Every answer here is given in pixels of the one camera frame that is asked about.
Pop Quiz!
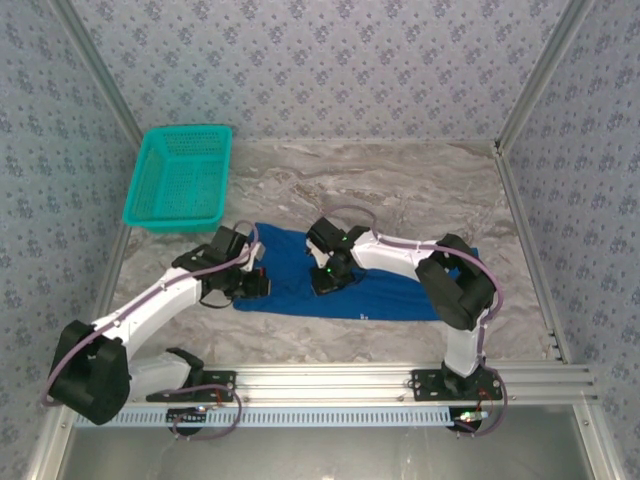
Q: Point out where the blue t-shirt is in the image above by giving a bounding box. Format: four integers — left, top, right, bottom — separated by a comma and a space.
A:
232, 221, 482, 325

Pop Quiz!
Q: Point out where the teal plastic basket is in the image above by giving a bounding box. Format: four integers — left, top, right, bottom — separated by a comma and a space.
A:
122, 124, 234, 235

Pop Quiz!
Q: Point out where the small circuit board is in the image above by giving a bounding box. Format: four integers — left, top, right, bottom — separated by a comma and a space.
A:
166, 407, 209, 426
446, 407, 489, 434

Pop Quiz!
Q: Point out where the grey metal base panel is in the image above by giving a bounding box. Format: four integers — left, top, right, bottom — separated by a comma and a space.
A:
24, 399, 621, 480

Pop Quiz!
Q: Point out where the thin aluminium table rail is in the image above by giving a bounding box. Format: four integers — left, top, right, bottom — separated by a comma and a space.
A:
232, 135, 501, 149

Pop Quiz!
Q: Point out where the aluminium table side rail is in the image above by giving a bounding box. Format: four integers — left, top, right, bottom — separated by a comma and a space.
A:
494, 142, 571, 364
49, 142, 152, 401

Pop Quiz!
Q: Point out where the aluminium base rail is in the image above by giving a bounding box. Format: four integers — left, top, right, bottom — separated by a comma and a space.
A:
114, 363, 599, 407

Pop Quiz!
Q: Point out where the white slotted cable duct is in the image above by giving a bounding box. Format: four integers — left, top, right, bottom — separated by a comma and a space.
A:
73, 405, 455, 429

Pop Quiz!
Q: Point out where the aluminium frame post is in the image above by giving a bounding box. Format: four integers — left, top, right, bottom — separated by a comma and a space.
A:
49, 0, 151, 151
494, 0, 596, 151

